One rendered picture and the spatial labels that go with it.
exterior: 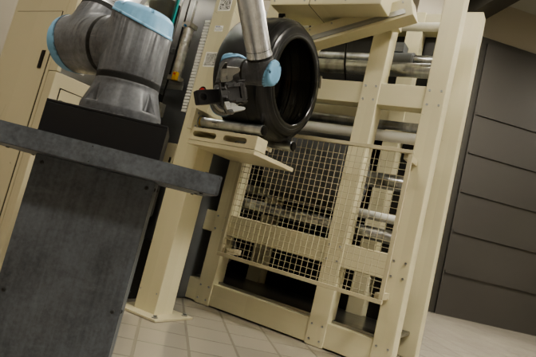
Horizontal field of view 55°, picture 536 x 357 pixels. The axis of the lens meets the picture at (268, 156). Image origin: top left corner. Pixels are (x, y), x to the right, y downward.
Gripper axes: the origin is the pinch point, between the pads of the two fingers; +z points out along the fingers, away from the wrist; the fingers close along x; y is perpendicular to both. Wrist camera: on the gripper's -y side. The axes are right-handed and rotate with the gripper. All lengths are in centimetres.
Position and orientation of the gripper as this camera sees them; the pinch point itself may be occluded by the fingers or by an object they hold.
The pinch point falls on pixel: (226, 88)
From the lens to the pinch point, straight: 152.4
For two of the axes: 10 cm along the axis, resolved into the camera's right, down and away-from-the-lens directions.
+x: 1.4, 9.9, -0.2
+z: 1.9, -0.5, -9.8
